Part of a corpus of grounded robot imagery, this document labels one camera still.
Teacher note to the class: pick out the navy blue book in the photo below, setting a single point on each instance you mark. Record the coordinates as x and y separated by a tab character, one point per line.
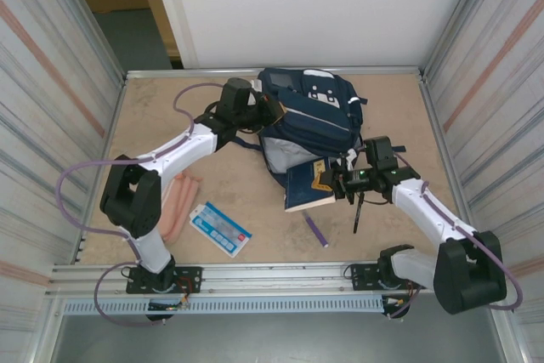
304	188

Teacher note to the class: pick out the navy blue backpack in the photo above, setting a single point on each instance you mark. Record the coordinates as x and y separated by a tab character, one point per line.
310	120

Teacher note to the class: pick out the black marker pen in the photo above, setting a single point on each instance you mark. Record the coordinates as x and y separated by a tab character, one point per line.
357	218

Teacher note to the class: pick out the purple pen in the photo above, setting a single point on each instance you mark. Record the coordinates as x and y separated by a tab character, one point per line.
315	229

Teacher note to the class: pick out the blue white card package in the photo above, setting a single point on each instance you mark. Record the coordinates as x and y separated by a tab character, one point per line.
223	227

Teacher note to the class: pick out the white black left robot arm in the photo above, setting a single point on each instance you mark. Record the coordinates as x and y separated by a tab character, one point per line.
127	197

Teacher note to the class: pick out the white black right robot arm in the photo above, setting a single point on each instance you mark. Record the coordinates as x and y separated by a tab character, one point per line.
467	273

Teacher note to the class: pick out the base wiring board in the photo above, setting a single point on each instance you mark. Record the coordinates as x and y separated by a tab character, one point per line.
395	303
163	307

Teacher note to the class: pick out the grey metal sheet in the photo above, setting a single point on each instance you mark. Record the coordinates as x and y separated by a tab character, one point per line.
276	342

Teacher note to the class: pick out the translucent striped side panel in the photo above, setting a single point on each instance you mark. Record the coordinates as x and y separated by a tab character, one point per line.
510	82
34	125

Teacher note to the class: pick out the short aluminium frame rail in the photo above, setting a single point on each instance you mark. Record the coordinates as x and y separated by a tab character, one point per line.
170	72

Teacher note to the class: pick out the aluminium table side rail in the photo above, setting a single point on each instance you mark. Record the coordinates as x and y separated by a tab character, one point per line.
438	125
100	167

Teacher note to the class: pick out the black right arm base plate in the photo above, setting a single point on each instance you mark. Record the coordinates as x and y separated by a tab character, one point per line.
361	273

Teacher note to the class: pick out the long aluminium mounting rail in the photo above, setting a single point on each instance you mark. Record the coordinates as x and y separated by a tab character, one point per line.
276	278

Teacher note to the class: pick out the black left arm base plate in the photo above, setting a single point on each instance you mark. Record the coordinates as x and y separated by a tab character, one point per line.
191	273

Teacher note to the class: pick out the aluminium frame post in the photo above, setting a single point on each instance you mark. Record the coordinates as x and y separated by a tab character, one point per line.
463	18
87	18

